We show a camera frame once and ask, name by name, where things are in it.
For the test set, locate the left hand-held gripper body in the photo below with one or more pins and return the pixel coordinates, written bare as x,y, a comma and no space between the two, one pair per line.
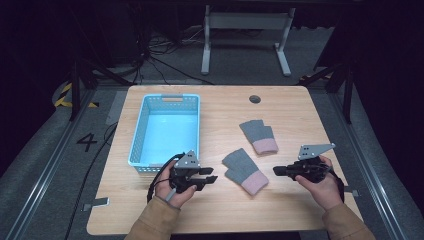
186,163

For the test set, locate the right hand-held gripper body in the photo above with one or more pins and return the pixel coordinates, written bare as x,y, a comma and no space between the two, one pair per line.
311,151

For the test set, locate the light blue plastic basket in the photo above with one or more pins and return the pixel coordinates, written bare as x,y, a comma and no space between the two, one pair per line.
166,133

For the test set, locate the grey knit glove pink cuff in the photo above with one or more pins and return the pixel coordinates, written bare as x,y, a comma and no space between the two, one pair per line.
258,135
245,170

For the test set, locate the person's left hand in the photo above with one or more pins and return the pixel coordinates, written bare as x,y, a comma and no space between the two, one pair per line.
163,186

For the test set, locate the person's right hand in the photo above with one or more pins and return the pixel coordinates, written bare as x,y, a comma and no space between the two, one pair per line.
328,191

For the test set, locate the grey tape piece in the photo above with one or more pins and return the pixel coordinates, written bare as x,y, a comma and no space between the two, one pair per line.
98,202
351,191

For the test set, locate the black metal stand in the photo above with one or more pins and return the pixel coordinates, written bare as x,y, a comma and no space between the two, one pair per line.
76,90
346,90

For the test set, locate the yellow black floor tape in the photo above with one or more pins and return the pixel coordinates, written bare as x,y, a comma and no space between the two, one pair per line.
62,96

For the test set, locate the aluminium floor rail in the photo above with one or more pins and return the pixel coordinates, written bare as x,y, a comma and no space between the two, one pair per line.
370,166
50,166

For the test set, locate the white metal desk frame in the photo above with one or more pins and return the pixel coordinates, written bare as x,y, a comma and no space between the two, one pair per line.
246,20

